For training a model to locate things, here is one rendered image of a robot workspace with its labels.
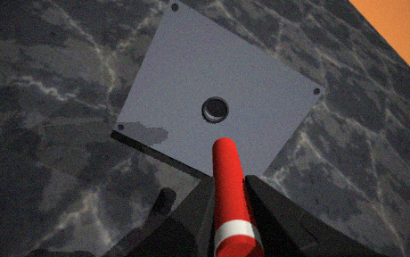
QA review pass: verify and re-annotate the red peg with white band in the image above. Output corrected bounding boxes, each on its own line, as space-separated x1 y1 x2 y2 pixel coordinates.
212 137 265 257

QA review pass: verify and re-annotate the dark grey sloped panel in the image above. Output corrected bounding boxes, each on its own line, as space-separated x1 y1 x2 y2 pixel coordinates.
114 0 326 179

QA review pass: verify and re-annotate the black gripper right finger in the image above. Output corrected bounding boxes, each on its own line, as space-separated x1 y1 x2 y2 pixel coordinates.
245 175 390 257

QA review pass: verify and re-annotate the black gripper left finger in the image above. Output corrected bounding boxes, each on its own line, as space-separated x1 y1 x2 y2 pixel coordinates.
124 177 216 257

